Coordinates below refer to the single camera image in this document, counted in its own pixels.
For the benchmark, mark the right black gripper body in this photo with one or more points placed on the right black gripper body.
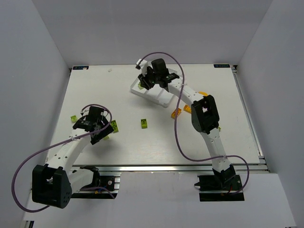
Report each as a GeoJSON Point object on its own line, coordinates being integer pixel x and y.
{"type": "Point", "coordinates": [146, 80]}

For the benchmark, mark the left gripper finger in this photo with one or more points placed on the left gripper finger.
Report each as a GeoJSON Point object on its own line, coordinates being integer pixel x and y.
{"type": "Point", "coordinates": [95, 138]}
{"type": "Point", "coordinates": [108, 129]}

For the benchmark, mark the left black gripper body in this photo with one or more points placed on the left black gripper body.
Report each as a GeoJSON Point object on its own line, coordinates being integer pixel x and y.
{"type": "Point", "coordinates": [101, 132]}

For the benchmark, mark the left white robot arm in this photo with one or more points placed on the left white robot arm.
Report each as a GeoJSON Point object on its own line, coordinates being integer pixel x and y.
{"type": "Point", "coordinates": [54, 183]}

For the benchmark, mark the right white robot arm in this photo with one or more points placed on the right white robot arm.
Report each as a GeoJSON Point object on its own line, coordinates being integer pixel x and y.
{"type": "Point", "coordinates": [204, 113]}

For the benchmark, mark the long green lego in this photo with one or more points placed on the long green lego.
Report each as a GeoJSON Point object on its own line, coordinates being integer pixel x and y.
{"type": "Point", "coordinates": [114, 126]}

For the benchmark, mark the white divided tray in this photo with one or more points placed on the white divided tray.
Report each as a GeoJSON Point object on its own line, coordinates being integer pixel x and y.
{"type": "Point", "coordinates": [157, 95]}

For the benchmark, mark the orange lego left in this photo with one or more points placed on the orange lego left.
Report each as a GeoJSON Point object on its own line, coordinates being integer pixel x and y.
{"type": "Point", "coordinates": [176, 113]}

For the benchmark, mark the orange lego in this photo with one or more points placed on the orange lego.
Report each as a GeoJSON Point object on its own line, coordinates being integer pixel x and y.
{"type": "Point", "coordinates": [176, 113]}
{"type": "Point", "coordinates": [187, 109]}

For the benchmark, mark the orange lego right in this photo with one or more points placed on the orange lego right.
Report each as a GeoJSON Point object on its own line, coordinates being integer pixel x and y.
{"type": "Point", "coordinates": [187, 109]}

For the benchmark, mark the yellow oval lego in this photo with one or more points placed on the yellow oval lego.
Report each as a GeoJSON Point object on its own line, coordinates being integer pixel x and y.
{"type": "Point", "coordinates": [203, 93]}

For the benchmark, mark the left blue table label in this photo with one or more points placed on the left blue table label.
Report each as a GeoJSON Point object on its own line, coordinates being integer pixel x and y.
{"type": "Point", "coordinates": [80, 67]}

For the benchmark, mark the blue table label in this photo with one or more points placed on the blue table label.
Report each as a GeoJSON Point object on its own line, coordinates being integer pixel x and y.
{"type": "Point", "coordinates": [80, 67]}
{"type": "Point", "coordinates": [221, 65]}

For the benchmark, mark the right blue table label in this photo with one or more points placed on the right blue table label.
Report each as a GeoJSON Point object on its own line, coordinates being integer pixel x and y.
{"type": "Point", "coordinates": [221, 65]}

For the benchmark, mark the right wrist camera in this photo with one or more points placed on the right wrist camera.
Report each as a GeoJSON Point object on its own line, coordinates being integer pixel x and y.
{"type": "Point", "coordinates": [142, 65]}

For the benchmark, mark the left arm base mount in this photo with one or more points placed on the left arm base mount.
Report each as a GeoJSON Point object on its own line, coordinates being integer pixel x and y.
{"type": "Point", "coordinates": [89, 183]}

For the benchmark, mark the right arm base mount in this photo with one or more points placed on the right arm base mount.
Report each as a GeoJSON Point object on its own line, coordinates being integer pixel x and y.
{"type": "Point", "coordinates": [211, 190]}

